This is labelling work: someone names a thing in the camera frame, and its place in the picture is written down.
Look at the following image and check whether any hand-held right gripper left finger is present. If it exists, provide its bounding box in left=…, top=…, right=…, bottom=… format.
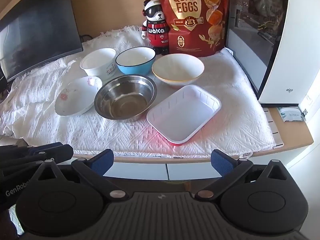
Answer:
left=32, top=149, right=128, bottom=200

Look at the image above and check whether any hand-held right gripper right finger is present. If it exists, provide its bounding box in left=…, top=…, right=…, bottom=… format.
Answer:
left=194, top=149, right=289, bottom=200

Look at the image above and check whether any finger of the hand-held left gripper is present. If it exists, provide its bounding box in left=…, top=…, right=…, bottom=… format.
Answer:
left=0, top=142, right=63, bottom=155
left=0, top=144, right=74, bottom=178

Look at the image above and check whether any white floral plate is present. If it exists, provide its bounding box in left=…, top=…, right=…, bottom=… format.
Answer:
left=54, top=76, right=103, bottom=117

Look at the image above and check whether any white rectangular tray red outside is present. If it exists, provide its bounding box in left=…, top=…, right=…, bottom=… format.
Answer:
left=146, top=85, right=222, bottom=146

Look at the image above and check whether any stainless steel bowl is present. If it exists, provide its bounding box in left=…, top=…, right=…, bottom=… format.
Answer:
left=94, top=74, right=156, bottom=122

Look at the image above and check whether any blue enamel bowl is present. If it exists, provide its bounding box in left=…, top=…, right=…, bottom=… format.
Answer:
left=115, top=46, right=156, bottom=76

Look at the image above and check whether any white printed paper bowl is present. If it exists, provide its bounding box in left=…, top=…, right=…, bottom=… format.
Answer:
left=80, top=48, right=117, bottom=80

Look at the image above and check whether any white bowl with yellow rim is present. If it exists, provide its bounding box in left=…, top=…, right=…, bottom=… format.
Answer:
left=152, top=53, right=205, bottom=89

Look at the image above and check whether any white drawer front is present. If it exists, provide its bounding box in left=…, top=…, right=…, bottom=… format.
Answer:
left=104, top=163, right=167, bottom=180
left=167, top=164, right=220, bottom=180

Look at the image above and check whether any white textured cloth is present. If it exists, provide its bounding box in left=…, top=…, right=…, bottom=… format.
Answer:
left=0, top=25, right=277, bottom=159

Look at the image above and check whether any small green white packet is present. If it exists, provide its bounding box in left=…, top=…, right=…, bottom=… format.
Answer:
left=277, top=106, right=306, bottom=122

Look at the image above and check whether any black curved monitor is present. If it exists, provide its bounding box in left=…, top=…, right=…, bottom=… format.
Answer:
left=0, top=0, right=84, bottom=83

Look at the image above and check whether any white glass-sided computer case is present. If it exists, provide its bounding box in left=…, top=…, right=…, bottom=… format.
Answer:
left=225, top=0, right=318, bottom=105

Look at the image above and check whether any panda figurine in red jacket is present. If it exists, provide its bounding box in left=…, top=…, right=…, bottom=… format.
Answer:
left=141, top=0, right=170, bottom=55

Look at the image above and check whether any red snack bag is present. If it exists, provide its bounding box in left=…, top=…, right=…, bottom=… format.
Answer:
left=155, top=0, right=230, bottom=58

